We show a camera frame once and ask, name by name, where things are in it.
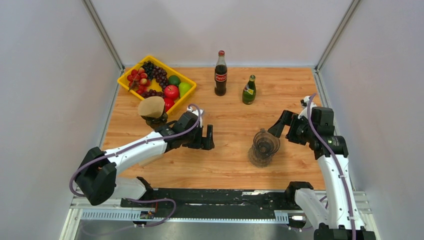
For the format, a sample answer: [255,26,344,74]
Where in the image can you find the red apple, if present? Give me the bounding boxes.
[163,85,180,101]
[163,97,175,113]

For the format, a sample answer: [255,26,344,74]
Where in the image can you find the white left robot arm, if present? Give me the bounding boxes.
[69,110,215,206]

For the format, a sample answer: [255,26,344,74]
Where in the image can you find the green glass bottle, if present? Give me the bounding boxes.
[242,75,257,105]

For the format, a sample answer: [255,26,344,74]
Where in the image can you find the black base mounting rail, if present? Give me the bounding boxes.
[120,188,302,220]

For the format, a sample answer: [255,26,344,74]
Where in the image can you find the grey coffee dripper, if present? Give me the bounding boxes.
[253,128,281,159]

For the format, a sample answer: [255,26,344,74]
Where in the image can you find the red apple upper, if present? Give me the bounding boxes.
[163,85,180,101]

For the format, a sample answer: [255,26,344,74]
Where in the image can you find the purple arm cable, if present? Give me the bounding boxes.
[68,103,204,229]
[288,92,358,240]

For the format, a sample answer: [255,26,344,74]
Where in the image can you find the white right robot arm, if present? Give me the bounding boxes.
[268,106,376,240]

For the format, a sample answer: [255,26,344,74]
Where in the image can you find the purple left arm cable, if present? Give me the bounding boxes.
[68,103,204,229]

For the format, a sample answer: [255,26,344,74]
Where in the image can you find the glass carafe right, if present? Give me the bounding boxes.
[247,145,274,168]

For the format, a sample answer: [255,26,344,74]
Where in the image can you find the dark grape bunch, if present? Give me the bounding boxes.
[141,89,165,99]
[142,61,169,90]

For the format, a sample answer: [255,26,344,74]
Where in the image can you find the dark grape bunch lower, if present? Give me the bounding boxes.
[141,89,165,99]

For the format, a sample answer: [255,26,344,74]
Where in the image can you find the red apple lower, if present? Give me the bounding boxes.
[163,97,175,113]

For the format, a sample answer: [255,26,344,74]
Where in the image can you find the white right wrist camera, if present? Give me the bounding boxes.
[297,95,311,119]

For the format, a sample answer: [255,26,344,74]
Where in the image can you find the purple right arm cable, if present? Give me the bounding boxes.
[288,92,358,240]

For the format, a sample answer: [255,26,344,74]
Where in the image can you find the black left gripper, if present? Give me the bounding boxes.
[183,124,215,151]

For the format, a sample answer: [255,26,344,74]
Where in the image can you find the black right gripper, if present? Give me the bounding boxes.
[267,109,316,145]

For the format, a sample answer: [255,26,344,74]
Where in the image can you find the green pear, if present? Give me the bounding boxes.
[178,82,192,98]

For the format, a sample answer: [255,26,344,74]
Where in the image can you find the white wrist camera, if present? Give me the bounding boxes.
[186,104,205,128]
[297,95,311,119]

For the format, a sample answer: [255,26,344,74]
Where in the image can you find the cola glass bottle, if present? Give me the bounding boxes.
[214,50,228,96]

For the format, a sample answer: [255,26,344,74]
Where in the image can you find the brown paper coffee filter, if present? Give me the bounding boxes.
[137,96,165,119]

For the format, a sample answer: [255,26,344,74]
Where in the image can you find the dark grape bunch upper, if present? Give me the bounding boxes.
[142,61,169,90]

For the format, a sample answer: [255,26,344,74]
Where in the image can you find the amber coffee dripper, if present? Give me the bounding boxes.
[145,112,168,130]

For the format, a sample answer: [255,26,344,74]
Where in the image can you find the green lime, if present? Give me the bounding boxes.
[168,75,181,87]

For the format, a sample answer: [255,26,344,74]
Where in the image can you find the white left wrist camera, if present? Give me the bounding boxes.
[186,104,205,128]

